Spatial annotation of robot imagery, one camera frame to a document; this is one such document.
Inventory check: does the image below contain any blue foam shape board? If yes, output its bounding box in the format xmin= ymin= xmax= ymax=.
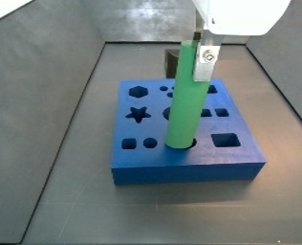
xmin=110 ymin=78 xmax=266 ymax=185

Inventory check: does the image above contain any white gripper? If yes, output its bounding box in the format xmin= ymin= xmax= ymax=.
xmin=192 ymin=0 xmax=291 ymax=82

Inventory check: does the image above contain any green oval rod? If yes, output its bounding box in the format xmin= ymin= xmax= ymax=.
xmin=166 ymin=40 xmax=210 ymax=149

